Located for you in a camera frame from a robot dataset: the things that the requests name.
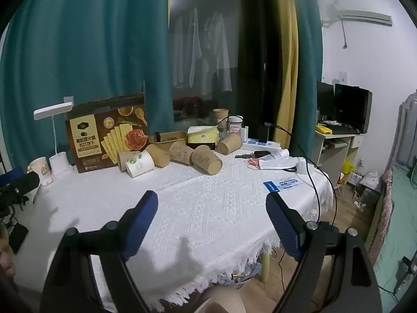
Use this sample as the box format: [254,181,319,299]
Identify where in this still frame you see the white hanging shirt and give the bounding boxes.
[203,9,233,94]
[171,7,203,88]

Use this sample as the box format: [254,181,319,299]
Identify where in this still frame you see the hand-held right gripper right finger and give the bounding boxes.
[265,192,383,313]

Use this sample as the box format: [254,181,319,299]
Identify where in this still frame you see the yellow tissue box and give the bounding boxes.
[187,126,219,145]

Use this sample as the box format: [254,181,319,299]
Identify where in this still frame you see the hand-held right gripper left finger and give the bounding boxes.
[41,190,159,313]

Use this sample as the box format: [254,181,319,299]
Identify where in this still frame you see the white desk lamp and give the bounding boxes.
[33,102,74,179]

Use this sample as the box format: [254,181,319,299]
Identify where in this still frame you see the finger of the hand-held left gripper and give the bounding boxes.
[0,168,41,199]

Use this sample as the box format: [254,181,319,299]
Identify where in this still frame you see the white printed paper cup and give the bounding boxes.
[28,157,53,186]

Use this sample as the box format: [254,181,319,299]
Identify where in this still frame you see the wooden table leg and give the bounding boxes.
[261,248,272,282]

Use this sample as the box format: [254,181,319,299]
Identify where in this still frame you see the green bed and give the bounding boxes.
[368,165,417,313]

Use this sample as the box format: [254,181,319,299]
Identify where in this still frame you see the grey padded headboard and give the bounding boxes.
[395,93,417,170]

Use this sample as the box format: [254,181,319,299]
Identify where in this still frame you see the white textured tablecloth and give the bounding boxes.
[13,150,335,311]

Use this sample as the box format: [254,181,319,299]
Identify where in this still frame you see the brown paper cup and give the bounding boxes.
[217,132,243,155]
[145,144,171,167]
[117,151,135,173]
[169,141,195,165]
[191,145,223,174]
[213,109,230,128]

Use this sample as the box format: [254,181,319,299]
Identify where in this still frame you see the white charger adapter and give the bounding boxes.
[297,157,315,175]

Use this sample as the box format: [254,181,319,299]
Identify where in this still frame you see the brown paper tray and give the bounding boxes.
[149,131,187,152]

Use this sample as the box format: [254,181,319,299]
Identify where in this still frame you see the white computer desk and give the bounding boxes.
[314,127,364,177]

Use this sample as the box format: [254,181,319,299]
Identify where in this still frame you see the glass jar white lid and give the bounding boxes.
[228,116,243,135]

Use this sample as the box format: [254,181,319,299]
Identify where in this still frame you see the blue white leaflet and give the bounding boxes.
[262,178,305,192]

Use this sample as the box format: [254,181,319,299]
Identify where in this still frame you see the yellow plastic bag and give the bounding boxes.
[340,158,356,175]

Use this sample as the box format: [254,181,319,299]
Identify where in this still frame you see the yellow curtain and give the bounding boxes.
[271,0,299,145]

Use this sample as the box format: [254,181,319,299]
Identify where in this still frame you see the person's left hand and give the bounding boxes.
[0,225,17,279]

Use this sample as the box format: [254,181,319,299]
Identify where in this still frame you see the white air conditioner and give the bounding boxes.
[321,5,393,28]

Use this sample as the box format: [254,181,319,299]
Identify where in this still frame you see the teal curtain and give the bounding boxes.
[0,0,174,174]
[289,0,324,159]

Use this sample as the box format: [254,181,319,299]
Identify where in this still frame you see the black folding knife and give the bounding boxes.
[235,151,272,159]

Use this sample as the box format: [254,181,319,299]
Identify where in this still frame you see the black computer monitor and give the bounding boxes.
[334,83,373,134]

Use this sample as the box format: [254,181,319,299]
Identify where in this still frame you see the white paper cup green print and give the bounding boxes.
[125,150,155,178]

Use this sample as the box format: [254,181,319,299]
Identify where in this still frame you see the white papers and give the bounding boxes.
[257,149,298,171]

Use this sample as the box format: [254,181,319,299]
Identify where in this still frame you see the brown cracker box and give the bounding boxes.
[65,93,150,174]

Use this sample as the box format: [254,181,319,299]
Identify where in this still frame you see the black cable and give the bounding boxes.
[265,122,323,225]

